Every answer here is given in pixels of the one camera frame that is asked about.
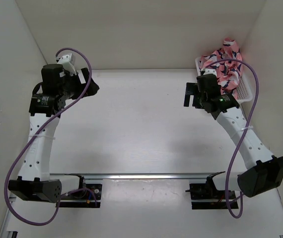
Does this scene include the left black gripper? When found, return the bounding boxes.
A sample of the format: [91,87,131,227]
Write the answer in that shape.
[59,68,99,100]

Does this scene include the pink shark print shorts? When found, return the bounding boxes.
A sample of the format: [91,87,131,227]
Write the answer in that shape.
[199,38,243,99]

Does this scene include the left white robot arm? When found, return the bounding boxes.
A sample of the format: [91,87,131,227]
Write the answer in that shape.
[7,64,99,203]

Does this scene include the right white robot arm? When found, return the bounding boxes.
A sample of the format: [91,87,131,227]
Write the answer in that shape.
[184,74,283,198]

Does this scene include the white perforated plastic basket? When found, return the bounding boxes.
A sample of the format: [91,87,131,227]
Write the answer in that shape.
[195,56,253,103]

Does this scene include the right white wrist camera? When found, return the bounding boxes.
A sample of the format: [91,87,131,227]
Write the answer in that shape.
[200,68,217,76]

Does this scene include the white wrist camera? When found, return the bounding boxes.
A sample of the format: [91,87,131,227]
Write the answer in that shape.
[56,53,77,76]
[200,68,217,76]

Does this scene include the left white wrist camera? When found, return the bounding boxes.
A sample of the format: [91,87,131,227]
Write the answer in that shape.
[56,53,77,76]

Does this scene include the aluminium front rail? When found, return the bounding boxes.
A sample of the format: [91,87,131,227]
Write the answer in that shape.
[49,173,246,180]

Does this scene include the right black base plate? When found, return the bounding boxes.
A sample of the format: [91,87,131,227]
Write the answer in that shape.
[186,183,227,210]

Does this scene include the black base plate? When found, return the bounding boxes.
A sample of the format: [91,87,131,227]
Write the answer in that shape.
[186,183,227,210]
[59,183,102,208]

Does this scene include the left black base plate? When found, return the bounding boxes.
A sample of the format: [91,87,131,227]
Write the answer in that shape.
[59,183,102,208]

